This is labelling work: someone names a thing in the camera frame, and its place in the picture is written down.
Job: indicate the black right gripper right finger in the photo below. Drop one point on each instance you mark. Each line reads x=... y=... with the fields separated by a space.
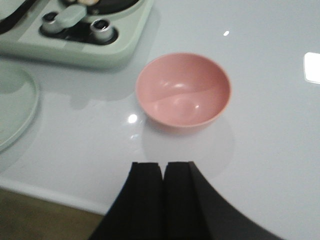
x=194 y=210

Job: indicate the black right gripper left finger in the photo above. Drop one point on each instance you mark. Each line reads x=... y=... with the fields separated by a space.
x=138 y=211

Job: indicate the pink bowl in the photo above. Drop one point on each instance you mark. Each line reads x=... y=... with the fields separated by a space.
x=183 y=92

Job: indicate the green breakfast maker base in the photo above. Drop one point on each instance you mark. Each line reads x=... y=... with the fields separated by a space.
x=21 y=34

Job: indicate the light green round plate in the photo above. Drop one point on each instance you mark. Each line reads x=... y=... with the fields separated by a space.
x=19 y=99

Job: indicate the right silver control knob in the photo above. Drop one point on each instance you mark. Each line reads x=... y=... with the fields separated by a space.
x=102 y=30

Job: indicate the silver control knob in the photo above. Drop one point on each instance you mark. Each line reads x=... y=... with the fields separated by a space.
x=102 y=30
x=49 y=23

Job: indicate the black round frying pan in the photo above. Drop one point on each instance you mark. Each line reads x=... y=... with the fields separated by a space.
x=102 y=7

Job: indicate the left silver control knob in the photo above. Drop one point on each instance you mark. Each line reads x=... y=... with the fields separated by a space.
x=49 y=23

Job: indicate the green pan handle knob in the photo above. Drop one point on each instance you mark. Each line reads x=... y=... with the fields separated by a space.
x=71 y=15

